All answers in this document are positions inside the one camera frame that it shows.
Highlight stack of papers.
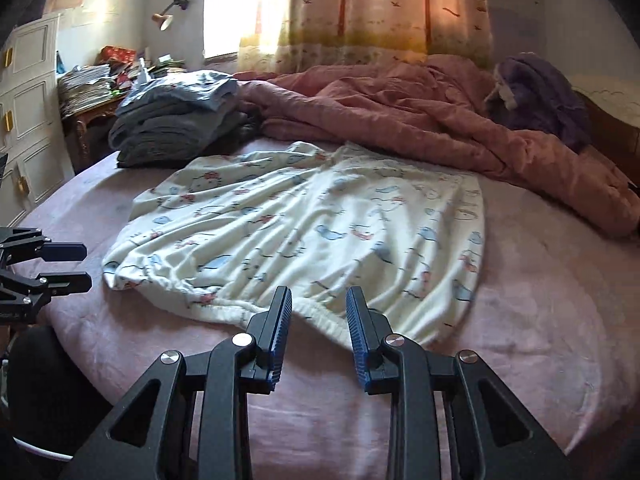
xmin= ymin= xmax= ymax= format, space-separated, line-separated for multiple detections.
xmin=56 ymin=64 xmax=116 ymax=119

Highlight wooden headboard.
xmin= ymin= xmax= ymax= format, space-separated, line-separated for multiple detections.
xmin=568 ymin=75 xmax=639 ymax=185

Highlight pink bed sheet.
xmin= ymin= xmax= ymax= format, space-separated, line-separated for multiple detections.
xmin=16 ymin=158 xmax=639 ymax=479

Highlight pink plaid duvet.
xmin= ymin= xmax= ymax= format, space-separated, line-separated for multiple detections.
xmin=235 ymin=54 xmax=639 ymax=237

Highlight pink wall lamp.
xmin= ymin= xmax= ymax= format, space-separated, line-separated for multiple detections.
xmin=152 ymin=0 xmax=190 ymax=32

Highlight white drawer cabinet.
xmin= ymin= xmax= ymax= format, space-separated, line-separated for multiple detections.
xmin=0 ymin=14 xmax=74 ymax=226

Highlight tree print curtain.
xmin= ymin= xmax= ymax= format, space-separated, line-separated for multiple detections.
xmin=238 ymin=0 xmax=492 ymax=74

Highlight stack of folded grey clothes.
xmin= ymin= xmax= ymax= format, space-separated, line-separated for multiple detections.
xmin=108 ymin=70 xmax=247 ymax=168

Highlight white cartoon cat print pants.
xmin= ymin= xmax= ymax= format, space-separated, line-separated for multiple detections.
xmin=102 ymin=142 xmax=485 ymax=346

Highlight red gift bag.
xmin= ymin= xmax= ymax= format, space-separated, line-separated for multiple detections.
xmin=96 ymin=46 xmax=137 ymax=65

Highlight carved wooden desk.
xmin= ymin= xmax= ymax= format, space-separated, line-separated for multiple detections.
xmin=62 ymin=94 xmax=125 ymax=174

